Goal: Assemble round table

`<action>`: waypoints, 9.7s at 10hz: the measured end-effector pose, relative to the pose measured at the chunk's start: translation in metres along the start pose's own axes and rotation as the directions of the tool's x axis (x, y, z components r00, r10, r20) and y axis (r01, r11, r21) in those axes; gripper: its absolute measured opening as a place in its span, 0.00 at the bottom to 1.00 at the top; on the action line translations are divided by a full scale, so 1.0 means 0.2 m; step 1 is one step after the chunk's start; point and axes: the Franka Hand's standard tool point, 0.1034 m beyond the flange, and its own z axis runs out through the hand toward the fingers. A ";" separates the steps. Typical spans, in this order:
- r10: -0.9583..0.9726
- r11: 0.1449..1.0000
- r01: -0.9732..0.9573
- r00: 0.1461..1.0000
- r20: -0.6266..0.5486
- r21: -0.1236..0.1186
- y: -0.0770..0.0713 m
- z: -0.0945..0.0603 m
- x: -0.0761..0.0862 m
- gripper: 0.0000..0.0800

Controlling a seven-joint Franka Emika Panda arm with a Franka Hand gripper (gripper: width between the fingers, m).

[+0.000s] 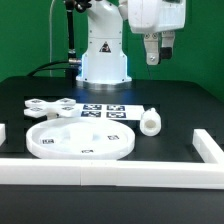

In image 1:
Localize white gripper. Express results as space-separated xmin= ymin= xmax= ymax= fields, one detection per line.
xmin=119 ymin=0 xmax=186 ymax=65

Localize white round table top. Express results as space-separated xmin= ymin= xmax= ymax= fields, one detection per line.
xmin=26 ymin=118 xmax=135 ymax=160

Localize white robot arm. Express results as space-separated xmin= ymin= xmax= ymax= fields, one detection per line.
xmin=76 ymin=0 xmax=186 ymax=90

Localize white marker sheet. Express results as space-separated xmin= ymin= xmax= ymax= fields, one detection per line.
xmin=57 ymin=103 xmax=148 ymax=122

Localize white cross-shaped table base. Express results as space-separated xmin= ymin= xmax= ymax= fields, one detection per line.
xmin=24 ymin=98 xmax=80 ymax=118

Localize black cables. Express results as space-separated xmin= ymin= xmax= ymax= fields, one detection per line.
xmin=27 ymin=60 xmax=82 ymax=78

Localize grey thin cable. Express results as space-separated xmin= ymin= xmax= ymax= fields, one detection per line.
xmin=48 ymin=0 xmax=57 ymax=78

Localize white right fence rail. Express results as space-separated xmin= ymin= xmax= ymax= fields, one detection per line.
xmin=192 ymin=129 xmax=224 ymax=165

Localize white fence rail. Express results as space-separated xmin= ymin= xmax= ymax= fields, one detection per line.
xmin=0 ymin=158 xmax=224 ymax=189
xmin=192 ymin=129 xmax=224 ymax=165
xmin=0 ymin=123 xmax=6 ymax=146

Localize white left fence rail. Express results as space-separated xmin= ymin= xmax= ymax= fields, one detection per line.
xmin=0 ymin=123 xmax=6 ymax=146

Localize white front fence rail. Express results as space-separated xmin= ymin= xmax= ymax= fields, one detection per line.
xmin=0 ymin=158 xmax=224 ymax=189

